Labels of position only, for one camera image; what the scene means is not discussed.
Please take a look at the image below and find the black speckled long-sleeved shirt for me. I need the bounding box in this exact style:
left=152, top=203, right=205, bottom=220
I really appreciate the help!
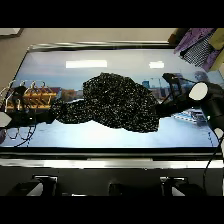
left=49, top=72, right=162, bottom=134

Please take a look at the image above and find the yellow wooden hanger rack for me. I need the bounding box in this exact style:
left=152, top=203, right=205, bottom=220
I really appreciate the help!
left=5, top=87, right=58, bottom=111

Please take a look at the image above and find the checked garment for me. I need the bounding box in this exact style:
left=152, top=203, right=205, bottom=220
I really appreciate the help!
left=181, top=34, right=216, bottom=67

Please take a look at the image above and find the purple garment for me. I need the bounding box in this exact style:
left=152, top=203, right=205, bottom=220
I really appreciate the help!
left=173, top=27, right=224, bottom=73

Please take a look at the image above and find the beige garment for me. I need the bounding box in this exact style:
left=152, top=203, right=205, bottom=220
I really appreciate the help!
left=208, top=27, right=224, bottom=51

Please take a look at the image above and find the silver frame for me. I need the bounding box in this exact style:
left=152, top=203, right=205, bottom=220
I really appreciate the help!
left=0, top=156, right=224, bottom=197

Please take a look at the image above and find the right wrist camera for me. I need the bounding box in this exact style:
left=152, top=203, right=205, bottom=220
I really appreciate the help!
left=162, top=72, right=182, bottom=85

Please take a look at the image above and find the black cable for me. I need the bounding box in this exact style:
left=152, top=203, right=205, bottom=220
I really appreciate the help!
left=11, top=114, right=38, bottom=148
left=203, top=131, right=224, bottom=196

